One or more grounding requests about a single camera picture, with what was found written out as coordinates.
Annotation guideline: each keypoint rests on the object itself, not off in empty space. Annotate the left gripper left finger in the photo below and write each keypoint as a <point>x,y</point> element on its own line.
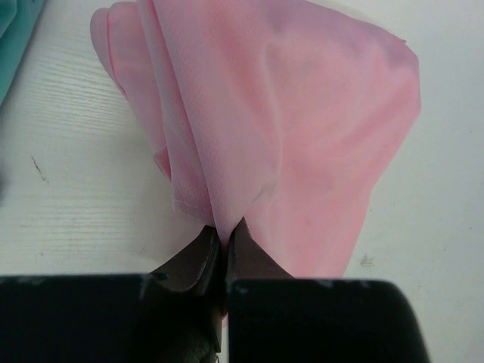
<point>168,315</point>

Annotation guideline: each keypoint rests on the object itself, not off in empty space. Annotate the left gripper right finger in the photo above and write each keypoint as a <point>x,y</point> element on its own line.
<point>275,317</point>

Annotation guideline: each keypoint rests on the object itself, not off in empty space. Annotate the pink t-shirt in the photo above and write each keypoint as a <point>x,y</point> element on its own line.
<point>282,114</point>

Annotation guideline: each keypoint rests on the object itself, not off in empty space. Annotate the teal folded t-shirt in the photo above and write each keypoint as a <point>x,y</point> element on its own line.
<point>18,21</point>

